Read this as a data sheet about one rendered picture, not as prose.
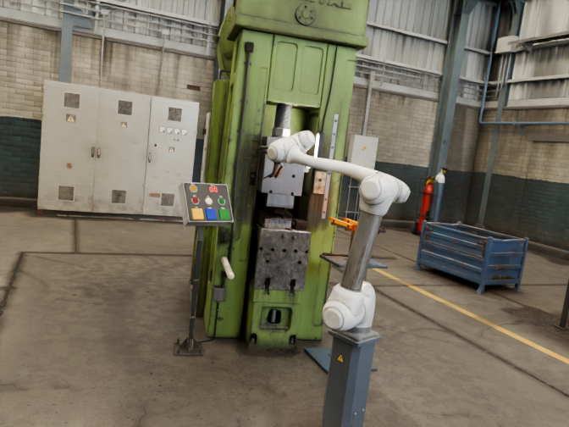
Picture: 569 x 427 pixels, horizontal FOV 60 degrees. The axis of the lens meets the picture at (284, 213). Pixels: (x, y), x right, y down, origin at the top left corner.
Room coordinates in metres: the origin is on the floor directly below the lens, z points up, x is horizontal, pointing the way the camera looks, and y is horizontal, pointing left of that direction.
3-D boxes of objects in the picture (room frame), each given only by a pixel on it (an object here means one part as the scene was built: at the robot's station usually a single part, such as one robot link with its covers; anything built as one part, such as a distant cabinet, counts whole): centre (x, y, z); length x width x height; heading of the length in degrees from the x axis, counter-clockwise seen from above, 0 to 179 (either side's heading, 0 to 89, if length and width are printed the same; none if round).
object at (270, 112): (4.07, 0.12, 1.37); 0.41 x 0.10 x 0.91; 103
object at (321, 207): (3.99, -0.25, 1.15); 0.44 x 0.26 x 2.30; 13
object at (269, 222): (3.75, 0.09, 0.96); 0.42 x 0.20 x 0.09; 13
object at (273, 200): (3.75, 0.09, 1.12); 0.42 x 0.20 x 0.10; 13
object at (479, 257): (6.68, -2.59, 0.36); 1.20 x 0.80 x 0.72; 30
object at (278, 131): (3.80, 0.10, 1.76); 0.15 x 0.14 x 0.40; 13
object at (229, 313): (3.83, 0.40, 1.15); 0.44 x 0.26 x 2.30; 13
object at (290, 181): (3.76, 0.05, 1.36); 0.42 x 0.39 x 0.40; 13
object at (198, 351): (3.34, 0.57, 0.05); 0.22 x 0.22 x 0.09; 13
